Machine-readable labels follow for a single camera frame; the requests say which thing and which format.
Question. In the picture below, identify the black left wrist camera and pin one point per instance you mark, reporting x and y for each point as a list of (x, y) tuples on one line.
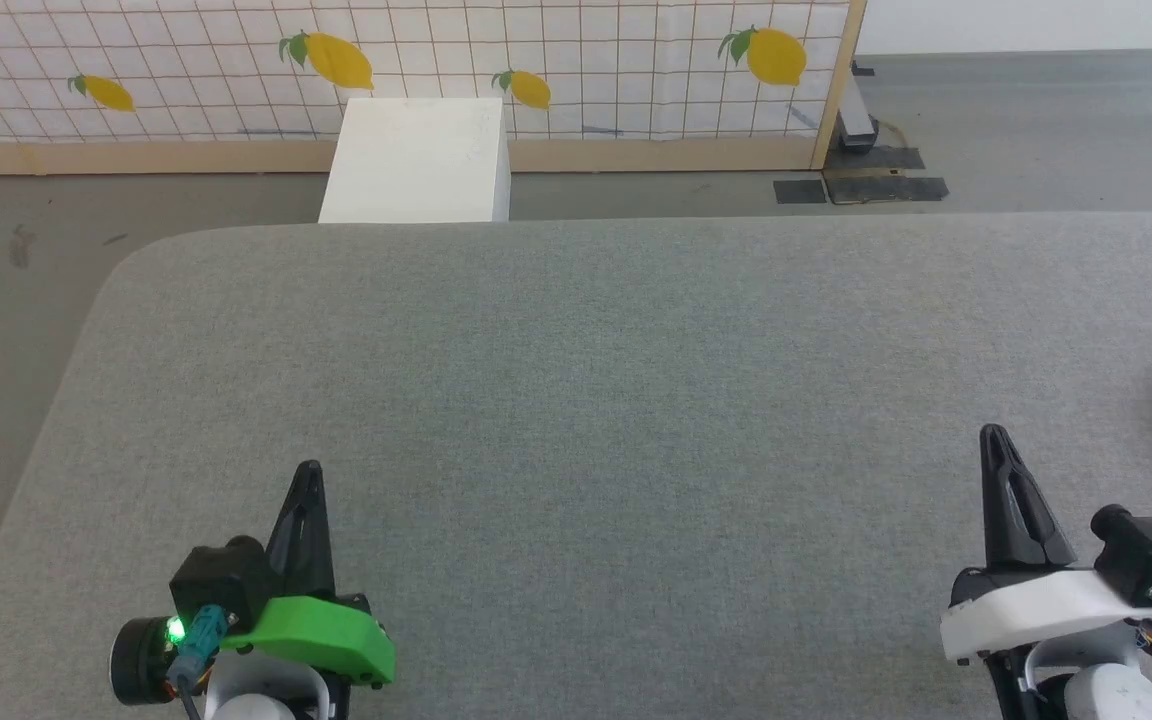
[(221, 580)]

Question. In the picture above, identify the small black floor patch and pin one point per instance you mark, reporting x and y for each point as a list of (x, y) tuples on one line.
[(800, 191)]

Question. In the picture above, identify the grey metal panel foot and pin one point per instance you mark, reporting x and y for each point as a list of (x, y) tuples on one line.
[(856, 120)]

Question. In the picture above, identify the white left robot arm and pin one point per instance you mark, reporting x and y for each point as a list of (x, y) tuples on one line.
[(256, 695)]

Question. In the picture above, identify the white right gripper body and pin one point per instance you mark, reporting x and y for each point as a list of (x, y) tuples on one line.
[(1036, 605)]

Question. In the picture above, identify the white box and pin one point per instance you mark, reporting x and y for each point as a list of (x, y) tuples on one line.
[(416, 160)]

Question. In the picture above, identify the lemon print grid panel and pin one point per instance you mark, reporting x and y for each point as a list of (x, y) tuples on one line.
[(586, 60)]

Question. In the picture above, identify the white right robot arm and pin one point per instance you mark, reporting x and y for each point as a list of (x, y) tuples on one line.
[(1096, 690)]

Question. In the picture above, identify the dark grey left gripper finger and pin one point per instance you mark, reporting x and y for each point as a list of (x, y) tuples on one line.
[(324, 560), (294, 545)]

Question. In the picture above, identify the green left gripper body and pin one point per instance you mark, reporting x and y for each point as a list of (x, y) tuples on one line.
[(326, 635)]

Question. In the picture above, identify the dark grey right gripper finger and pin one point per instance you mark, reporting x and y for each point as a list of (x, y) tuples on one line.
[(1031, 520), (989, 510)]

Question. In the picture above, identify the wide black floor patch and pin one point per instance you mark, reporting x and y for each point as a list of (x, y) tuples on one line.
[(886, 188)]

